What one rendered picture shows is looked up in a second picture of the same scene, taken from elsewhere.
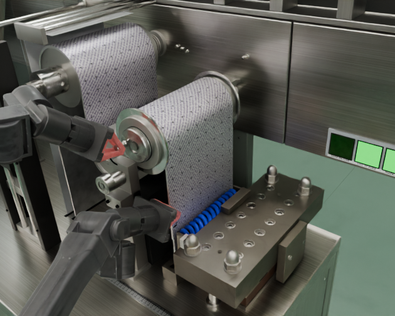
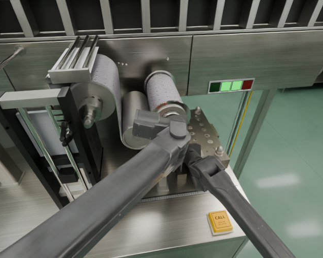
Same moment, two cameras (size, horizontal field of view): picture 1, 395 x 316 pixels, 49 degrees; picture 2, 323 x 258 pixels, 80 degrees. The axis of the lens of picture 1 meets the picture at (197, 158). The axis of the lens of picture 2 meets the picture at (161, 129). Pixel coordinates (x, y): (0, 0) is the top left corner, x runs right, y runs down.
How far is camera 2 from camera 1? 0.70 m
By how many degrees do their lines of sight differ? 40
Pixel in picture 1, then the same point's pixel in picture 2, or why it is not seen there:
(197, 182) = not seen: hidden behind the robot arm
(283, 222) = (207, 127)
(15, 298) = (127, 247)
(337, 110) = (213, 71)
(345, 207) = not seen: hidden behind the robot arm
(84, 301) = (162, 216)
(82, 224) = (207, 170)
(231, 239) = (203, 144)
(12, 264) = not seen: hidden behind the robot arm
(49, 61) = (79, 93)
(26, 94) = (149, 115)
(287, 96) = (188, 73)
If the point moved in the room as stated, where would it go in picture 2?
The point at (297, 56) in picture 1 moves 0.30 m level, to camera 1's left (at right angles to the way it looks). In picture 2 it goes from (195, 51) to (149, 72)
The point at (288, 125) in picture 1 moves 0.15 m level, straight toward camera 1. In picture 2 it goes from (189, 86) to (210, 99)
